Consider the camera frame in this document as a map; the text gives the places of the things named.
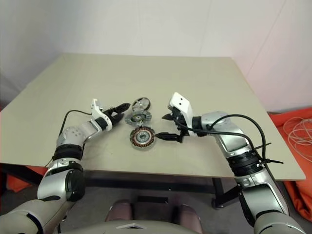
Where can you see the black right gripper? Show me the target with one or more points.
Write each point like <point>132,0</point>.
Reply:
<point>181,122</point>

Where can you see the dark maroon rounded shape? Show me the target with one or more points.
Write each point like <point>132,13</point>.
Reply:
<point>119,210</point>
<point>187,217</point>

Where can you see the gray motor housing with stator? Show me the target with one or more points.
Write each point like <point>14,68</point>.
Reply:
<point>142,137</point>

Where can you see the large orange beanbag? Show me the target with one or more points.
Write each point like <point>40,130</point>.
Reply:
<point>304,195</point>

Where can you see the silver toothed motor disc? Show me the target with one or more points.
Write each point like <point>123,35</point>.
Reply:
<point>137,119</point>

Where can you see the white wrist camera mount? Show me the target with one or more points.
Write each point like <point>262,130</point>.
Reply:
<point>181,103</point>
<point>96,108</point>

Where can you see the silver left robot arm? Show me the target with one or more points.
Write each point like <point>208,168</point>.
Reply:
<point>73,134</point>

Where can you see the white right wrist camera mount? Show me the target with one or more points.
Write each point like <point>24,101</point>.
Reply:
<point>181,103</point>

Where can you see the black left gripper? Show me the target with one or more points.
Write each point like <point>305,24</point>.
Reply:
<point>111,116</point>

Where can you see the black table frame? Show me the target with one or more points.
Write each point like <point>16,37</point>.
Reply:
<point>146,186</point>

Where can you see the black rectangular floor plate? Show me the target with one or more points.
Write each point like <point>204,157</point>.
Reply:
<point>153,199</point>

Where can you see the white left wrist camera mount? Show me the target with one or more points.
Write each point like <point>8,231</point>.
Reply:
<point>96,108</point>

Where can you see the gray robot torso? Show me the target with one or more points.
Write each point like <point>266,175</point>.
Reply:
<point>146,230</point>

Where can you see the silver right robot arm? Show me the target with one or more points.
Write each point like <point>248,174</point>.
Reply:
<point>234,143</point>

